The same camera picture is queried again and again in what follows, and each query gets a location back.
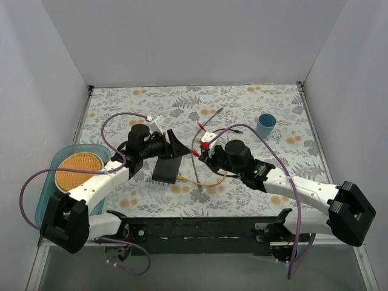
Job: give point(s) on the blue plastic cup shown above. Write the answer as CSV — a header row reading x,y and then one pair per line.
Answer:
x,y
265,124

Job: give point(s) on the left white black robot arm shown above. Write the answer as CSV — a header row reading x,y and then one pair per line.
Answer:
x,y
85,194

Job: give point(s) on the black network switch box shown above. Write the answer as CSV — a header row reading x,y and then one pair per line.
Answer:
x,y
166,170

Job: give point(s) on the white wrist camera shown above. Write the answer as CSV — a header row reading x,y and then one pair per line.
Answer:
x,y
156,125
209,139

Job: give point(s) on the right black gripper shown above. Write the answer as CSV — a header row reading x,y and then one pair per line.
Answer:
x,y
210,156

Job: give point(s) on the floral patterned table mat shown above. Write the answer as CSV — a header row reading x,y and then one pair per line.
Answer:
x,y
189,111

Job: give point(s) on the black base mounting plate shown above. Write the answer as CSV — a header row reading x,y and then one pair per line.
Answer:
x,y
265,235

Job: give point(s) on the aluminium frame rail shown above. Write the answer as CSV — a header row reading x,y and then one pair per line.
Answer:
x,y
72,233

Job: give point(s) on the teal plastic tray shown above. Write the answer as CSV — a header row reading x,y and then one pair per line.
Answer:
x,y
50,187

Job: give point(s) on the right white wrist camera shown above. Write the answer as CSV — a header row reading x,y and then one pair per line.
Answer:
x,y
209,139

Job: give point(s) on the orange woven round plate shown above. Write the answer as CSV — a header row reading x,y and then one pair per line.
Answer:
x,y
84,161

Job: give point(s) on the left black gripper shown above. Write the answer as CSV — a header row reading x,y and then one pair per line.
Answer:
x,y
171,143

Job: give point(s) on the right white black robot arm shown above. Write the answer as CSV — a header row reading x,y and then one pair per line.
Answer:
x,y
344,211

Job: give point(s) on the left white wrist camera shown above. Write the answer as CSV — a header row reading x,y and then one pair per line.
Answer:
x,y
156,125

